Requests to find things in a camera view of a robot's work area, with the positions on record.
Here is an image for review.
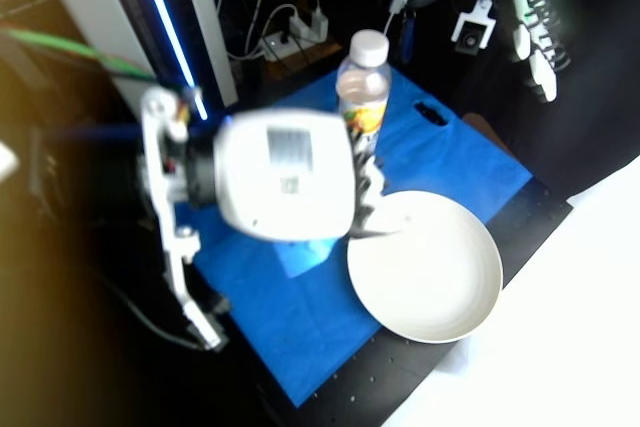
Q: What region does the blue cloth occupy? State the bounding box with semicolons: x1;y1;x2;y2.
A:
192;50;534;409

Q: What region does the white round plate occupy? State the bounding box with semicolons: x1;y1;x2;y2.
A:
346;190;504;345

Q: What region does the orange juice bottle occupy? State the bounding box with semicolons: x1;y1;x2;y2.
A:
335;29;392;156

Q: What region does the white column with blue light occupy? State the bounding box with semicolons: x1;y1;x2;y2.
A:
29;0;240;123

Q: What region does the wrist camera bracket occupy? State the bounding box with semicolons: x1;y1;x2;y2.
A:
138;86;225;352
451;0;497;56

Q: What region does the white power strip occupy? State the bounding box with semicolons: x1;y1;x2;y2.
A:
259;9;331;61

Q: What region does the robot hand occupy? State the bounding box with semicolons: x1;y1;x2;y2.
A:
213;107;414;244
401;0;572;104

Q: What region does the green cable of arm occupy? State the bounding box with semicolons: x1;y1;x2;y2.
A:
0;29;156;81

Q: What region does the blue strap loop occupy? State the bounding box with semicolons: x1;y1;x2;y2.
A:
399;9;417;66

